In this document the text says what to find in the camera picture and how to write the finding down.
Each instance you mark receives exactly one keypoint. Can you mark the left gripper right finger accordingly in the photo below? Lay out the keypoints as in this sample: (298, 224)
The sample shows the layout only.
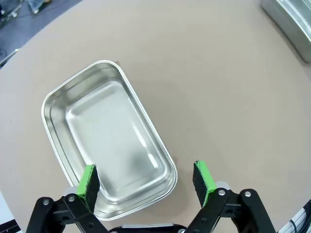
(202, 187)

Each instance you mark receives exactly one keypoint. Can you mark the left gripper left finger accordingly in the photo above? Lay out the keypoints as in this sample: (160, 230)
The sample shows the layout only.
(88, 189)

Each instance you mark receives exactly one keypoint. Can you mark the rectangular steel container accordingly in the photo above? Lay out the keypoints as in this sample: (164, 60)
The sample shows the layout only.
(109, 136)
(291, 26)

